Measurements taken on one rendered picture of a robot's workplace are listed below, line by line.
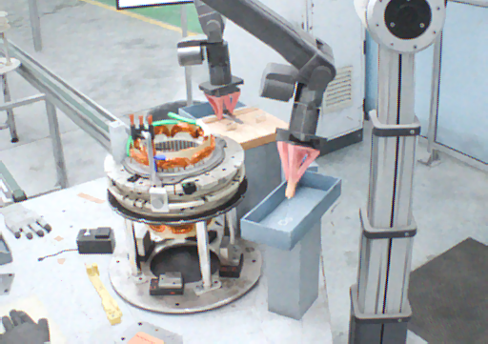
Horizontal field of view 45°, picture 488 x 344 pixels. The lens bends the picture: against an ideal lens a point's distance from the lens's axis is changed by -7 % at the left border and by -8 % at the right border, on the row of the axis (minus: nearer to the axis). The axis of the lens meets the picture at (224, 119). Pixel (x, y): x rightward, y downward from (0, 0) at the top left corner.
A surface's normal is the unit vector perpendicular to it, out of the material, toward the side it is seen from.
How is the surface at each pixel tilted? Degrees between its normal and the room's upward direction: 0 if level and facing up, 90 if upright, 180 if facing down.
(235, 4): 105
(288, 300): 90
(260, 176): 90
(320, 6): 90
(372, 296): 90
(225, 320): 0
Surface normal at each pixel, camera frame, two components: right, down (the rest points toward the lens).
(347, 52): 0.54, 0.29
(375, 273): -0.07, 0.37
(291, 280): -0.54, 0.34
